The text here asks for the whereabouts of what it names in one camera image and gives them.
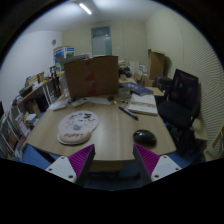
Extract cluttered shelf unit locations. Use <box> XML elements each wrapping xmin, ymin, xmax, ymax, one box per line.
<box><xmin>0</xmin><ymin>71</ymin><xmax>56</xmax><ymax>161</ymax></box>

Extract round printed mouse pad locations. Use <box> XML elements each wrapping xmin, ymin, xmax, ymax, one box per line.
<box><xmin>56</xmin><ymin>110</ymin><xmax>100</xmax><ymax>146</ymax></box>

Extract grey door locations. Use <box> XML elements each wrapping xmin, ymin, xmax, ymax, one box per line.
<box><xmin>91</xmin><ymin>25</ymin><xmax>113</xmax><ymax>56</ymax></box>

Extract black marker pen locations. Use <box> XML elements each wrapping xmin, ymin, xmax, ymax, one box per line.
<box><xmin>118</xmin><ymin>105</ymin><xmax>139</xmax><ymax>121</ymax></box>

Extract thick white book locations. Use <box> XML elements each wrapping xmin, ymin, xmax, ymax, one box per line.
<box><xmin>127</xmin><ymin>93</ymin><xmax>159</xmax><ymax>116</ymax></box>

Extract tall open cardboard box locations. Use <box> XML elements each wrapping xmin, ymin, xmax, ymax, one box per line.
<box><xmin>146</xmin><ymin>48</ymin><xmax>166</xmax><ymax>81</ymax></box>

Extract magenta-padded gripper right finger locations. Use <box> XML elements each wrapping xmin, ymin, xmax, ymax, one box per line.
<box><xmin>132</xmin><ymin>143</ymin><xmax>182</xmax><ymax>186</ymax></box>

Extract white remote with buttons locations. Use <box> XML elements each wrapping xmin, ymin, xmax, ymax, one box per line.
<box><xmin>70</xmin><ymin>97</ymin><xmax>90</xmax><ymax>108</ymax></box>

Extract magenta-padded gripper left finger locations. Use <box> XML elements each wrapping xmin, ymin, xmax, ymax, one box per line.
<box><xmin>45</xmin><ymin>143</ymin><xmax>96</xmax><ymax>188</ymax></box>

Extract large brown cardboard box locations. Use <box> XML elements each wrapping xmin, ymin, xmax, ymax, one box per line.
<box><xmin>63</xmin><ymin>55</ymin><xmax>120</xmax><ymax>99</ymax></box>

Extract dark blue book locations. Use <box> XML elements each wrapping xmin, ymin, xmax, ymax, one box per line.
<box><xmin>119</xmin><ymin>81</ymin><xmax>155</xmax><ymax>97</ymax></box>

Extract blue and white carton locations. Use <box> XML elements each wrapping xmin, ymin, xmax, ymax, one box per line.
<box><xmin>53</xmin><ymin>46</ymin><xmax>76</xmax><ymax>73</ymax></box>

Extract ceiling tube light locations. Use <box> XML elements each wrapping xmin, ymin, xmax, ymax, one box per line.
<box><xmin>78</xmin><ymin>2</ymin><xmax>93</xmax><ymax>16</ymax></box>

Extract clear round plastic container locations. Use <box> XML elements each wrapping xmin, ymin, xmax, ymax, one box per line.
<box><xmin>118</xmin><ymin>87</ymin><xmax>132</xmax><ymax>99</ymax></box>

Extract plain white remote control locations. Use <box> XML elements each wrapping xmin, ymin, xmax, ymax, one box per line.
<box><xmin>51</xmin><ymin>103</ymin><xmax>70</xmax><ymax>112</ymax></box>

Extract black computer mouse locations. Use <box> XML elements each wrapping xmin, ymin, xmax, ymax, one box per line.
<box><xmin>133</xmin><ymin>129</ymin><xmax>158</xmax><ymax>147</ymax></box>

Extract black office chair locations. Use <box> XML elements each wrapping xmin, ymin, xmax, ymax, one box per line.
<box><xmin>156</xmin><ymin>68</ymin><xmax>202</xmax><ymax>151</ymax></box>

